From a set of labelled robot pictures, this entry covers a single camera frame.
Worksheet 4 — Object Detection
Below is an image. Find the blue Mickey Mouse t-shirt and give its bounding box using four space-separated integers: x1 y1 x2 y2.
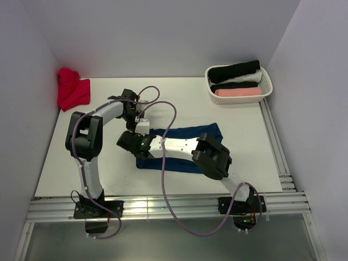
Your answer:
135 123 223 174

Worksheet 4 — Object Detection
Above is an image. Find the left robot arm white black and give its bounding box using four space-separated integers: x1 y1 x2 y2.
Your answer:
65 89 139 217

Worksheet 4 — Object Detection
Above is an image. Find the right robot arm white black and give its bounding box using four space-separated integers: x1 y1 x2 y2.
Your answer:
116 131 254 212

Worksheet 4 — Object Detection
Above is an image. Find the red t-shirt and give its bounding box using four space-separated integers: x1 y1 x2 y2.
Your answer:
58 67 91 111

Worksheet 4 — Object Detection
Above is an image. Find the lower black rolled shirt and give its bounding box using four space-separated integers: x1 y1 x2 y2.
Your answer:
210 82 258 93

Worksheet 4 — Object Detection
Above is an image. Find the black rolled shirt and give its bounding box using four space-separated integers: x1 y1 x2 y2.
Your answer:
207 60 260 84
210 82 258 93

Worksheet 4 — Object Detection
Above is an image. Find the top black rolled shirt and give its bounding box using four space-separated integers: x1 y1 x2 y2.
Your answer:
207 60 260 84

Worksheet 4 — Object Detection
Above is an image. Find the white plastic basket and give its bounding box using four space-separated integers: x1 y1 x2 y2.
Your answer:
204 65 273 104

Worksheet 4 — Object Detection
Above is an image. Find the pink rolled shirt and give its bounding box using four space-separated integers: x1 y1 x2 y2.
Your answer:
214 87 262 97

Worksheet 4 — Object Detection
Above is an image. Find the white rolled shirt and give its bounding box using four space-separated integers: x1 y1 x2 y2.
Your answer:
223 70 263 83

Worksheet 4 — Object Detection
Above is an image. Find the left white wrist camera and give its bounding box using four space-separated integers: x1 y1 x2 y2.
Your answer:
135 100 149 113

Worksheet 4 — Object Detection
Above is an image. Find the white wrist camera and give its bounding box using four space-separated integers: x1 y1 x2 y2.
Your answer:
135 118 150 135
135 100 149 113

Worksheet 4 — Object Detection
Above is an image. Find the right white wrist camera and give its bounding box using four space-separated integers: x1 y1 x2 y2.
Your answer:
135 118 150 135

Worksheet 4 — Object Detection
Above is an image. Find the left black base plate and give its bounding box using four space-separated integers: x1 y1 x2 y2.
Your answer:
73 201 124 219

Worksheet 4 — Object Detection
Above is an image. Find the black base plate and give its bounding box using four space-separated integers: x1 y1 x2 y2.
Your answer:
73 201 124 219
218 195 267 215

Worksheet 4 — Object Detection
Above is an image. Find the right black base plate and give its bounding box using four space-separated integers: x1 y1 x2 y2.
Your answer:
218 195 267 215

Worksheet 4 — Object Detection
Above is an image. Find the aluminium rail frame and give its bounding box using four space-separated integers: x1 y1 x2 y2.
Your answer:
14 100 327 260

